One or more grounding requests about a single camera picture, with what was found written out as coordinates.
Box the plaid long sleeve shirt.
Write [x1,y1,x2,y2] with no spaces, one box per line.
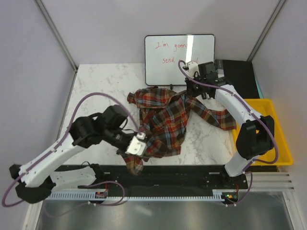
[120,86,236,175]

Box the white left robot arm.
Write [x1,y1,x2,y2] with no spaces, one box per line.
[10,105,137,204]

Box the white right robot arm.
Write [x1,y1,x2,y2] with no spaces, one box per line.
[178,60,279,189]

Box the black flat box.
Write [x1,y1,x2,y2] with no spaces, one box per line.
[214,59,261,99]

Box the small whiteboard with stand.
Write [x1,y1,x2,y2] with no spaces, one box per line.
[144,34,215,86]

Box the yellow plastic bin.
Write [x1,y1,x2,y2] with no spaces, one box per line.
[232,99,293,166]

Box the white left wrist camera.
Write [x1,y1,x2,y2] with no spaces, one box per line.
[125,133,147,157]

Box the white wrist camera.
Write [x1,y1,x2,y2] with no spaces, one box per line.
[183,61,199,78]
[125,133,147,157]

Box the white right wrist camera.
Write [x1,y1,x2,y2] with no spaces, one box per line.
[183,61,199,78]

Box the white slotted cable duct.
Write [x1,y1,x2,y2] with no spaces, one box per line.
[46,189,232,202]

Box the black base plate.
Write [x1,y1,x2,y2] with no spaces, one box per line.
[55,164,249,196]

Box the aluminium extrusion rail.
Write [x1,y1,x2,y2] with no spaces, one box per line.
[251,172,295,192]

